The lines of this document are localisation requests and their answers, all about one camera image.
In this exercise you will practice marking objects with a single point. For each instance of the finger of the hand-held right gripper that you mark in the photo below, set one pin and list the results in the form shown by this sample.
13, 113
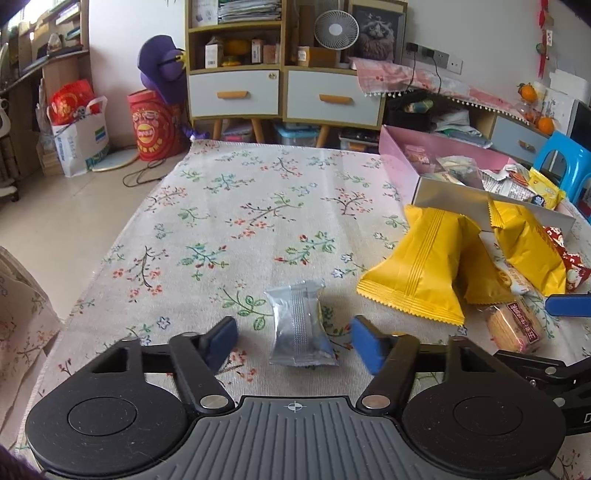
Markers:
540, 369
570, 304

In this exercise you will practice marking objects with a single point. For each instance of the red hanging ornament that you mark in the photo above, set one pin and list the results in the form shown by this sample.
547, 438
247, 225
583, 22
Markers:
545, 18

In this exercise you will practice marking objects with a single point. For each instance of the floral tablecloth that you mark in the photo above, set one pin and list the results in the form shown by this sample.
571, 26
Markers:
231, 207

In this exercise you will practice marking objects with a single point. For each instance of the red printed drum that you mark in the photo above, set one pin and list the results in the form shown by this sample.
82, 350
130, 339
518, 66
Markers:
154, 124

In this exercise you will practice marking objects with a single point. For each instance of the pink floral cloth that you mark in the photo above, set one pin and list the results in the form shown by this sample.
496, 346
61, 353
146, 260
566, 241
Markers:
392, 76

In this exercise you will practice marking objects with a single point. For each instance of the white shopping bag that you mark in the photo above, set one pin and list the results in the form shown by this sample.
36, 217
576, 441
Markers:
78, 147

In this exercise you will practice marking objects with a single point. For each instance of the dark purple cloth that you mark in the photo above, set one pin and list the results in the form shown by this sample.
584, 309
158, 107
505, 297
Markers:
11, 466

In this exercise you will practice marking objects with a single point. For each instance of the clear biscuit packet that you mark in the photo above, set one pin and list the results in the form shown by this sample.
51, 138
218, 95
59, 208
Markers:
512, 325

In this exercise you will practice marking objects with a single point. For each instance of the small white carton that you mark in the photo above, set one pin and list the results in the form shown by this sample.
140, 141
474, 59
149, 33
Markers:
214, 53

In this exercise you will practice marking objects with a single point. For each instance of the grey wall socket panel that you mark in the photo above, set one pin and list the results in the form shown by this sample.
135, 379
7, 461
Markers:
427, 55

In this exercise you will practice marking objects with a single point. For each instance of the brown cardboard box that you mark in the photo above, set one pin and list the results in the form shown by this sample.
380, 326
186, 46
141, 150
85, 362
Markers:
318, 57

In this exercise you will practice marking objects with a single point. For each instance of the orange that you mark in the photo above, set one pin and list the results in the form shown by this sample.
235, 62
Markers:
527, 91
545, 125

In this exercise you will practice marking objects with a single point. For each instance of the purple plush toy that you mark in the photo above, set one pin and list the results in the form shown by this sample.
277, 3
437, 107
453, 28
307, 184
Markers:
161, 69

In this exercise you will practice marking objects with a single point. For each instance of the wooden bookshelf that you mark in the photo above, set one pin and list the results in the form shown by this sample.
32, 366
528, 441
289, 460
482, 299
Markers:
27, 92

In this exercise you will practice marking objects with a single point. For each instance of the clear plastic storage box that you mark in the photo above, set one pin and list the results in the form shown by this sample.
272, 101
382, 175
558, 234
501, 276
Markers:
295, 136
238, 134

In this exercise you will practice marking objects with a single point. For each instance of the beige floral fabric cover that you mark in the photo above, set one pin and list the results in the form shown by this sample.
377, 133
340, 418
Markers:
23, 323

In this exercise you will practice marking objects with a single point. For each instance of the white wall socket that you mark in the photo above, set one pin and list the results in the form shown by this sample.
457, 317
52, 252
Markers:
455, 65

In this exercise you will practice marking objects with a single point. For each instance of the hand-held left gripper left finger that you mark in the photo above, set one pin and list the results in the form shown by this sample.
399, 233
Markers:
221, 340

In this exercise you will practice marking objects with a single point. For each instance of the pink cardboard box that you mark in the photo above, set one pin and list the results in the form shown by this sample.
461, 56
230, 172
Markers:
452, 201

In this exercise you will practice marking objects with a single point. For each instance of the white round floor disc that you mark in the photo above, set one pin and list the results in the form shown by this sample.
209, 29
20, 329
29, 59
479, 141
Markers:
115, 159

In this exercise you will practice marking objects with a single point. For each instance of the white foam box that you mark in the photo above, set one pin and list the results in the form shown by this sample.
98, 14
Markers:
561, 81

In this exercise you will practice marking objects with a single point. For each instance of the red gift bag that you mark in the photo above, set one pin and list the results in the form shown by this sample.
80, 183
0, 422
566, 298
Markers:
71, 104

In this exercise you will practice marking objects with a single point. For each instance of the pale blue drawer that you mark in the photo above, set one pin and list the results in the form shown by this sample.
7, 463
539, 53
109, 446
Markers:
508, 134

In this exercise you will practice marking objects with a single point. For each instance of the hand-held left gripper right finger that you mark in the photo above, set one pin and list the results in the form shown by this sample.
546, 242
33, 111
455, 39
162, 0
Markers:
369, 345

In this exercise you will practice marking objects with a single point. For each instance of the small pink snack packet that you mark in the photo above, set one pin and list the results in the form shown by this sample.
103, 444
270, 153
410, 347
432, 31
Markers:
417, 154

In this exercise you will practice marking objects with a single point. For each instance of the small white desk fan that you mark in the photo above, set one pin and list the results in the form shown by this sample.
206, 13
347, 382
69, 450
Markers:
337, 28

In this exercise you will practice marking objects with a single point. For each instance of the framed cat picture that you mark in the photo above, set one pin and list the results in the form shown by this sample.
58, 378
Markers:
376, 32

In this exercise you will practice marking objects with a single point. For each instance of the large yellow ribbed snack packet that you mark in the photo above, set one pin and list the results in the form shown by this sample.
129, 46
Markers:
415, 263

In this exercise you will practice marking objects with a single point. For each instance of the black microwave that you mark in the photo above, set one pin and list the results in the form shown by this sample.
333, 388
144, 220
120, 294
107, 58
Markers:
581, 122

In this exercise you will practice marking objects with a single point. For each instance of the blue plastic stool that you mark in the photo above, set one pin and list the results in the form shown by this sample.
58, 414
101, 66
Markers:
561, 152

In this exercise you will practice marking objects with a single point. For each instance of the low wooden cabinet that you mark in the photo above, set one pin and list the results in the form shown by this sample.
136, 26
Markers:
485, 122

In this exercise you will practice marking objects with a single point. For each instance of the beige snack packet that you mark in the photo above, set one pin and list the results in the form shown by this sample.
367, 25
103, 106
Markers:
457, 168

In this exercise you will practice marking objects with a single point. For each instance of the red and white snack packet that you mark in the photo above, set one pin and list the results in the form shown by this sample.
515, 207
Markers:
572, 263

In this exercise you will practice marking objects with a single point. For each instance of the white drawer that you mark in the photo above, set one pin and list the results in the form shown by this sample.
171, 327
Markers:
304, 99
207, 94

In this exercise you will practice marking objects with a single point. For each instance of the white grey printed packet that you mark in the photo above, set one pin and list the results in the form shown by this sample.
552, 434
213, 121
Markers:
508, 184

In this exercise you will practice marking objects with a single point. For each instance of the silver snack packet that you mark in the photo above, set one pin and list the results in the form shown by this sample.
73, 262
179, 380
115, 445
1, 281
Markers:
300, 323

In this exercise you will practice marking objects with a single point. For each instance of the stack of documents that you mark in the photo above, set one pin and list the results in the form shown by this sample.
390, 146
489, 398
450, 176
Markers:
249, 10

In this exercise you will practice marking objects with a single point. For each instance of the wooden shelf cabinet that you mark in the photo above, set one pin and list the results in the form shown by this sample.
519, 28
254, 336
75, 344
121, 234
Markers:
283, 46

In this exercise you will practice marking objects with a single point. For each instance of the yellow round object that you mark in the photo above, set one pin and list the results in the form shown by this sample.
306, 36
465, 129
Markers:
236, 48

